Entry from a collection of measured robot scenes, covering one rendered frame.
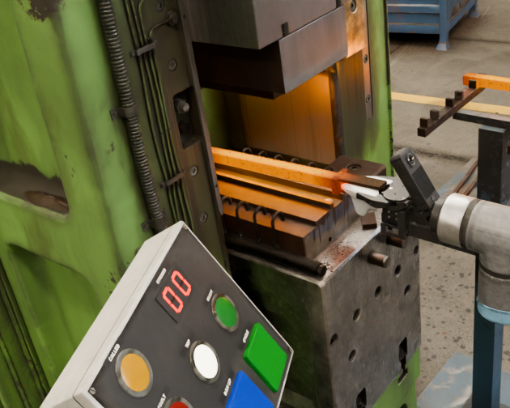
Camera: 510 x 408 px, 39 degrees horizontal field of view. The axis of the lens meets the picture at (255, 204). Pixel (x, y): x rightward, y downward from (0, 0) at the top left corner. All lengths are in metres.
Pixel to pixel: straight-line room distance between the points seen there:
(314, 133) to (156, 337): 0.91
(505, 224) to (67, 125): 0.72
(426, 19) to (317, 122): 3.53
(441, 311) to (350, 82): 1.26
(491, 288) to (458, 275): 1.58
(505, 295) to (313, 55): 0.53
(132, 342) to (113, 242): 0.35
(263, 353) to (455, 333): 1.62
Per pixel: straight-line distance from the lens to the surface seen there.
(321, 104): 1.65
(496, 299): 1.31
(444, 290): 2.80
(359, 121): 1.72
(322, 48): 1.29
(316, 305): 1.38
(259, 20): 1.14
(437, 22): 5.14
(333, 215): 1.43
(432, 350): 2.55
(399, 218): 1.32
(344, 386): 1.55
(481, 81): 1.86
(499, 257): 1.26
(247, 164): 1.52
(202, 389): 0.94
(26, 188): 1.42
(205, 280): 1.02
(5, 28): 1.28
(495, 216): 1.25
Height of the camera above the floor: 1.72
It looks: 30 degrees down
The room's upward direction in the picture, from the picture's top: 9 degrees counter-clockwise
